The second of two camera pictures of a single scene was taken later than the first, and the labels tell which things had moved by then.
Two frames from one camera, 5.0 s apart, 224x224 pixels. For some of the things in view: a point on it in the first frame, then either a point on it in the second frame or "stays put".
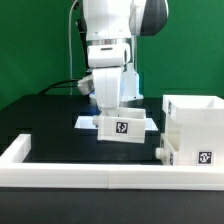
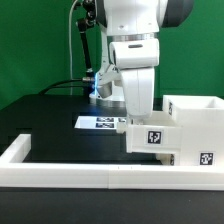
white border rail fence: [17, 171] stays put
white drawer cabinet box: [198, 123] stays put
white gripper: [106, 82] → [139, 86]
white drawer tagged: [121, 124] → [147, 138]
